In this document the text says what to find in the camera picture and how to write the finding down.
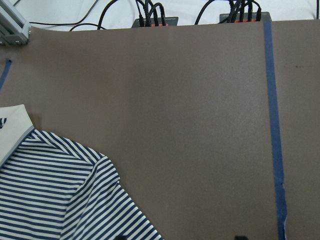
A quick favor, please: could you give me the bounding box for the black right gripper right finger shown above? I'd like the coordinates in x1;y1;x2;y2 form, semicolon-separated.
234;235;247;240

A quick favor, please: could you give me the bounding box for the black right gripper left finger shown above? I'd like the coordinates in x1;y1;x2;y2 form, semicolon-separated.
115;235;128;240

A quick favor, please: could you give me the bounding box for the blue white striped polo shirt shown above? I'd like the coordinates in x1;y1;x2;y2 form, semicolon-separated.
0;105;161;240

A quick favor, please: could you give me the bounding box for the brown paper table cover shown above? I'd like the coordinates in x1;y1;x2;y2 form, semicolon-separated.
0;20;320;240

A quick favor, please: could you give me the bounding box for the left grey power hub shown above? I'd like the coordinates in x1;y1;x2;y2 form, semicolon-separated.
132;16;179;29

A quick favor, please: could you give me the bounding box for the grey power hub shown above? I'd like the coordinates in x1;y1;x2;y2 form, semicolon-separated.
218;12;272;24
132;16;179;29

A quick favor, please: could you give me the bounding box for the right grey power hub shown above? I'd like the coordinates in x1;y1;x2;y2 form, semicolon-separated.
218;12;272;24

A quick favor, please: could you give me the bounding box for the aluminium frame post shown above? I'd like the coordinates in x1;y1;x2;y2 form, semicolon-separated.
0;0;32;46

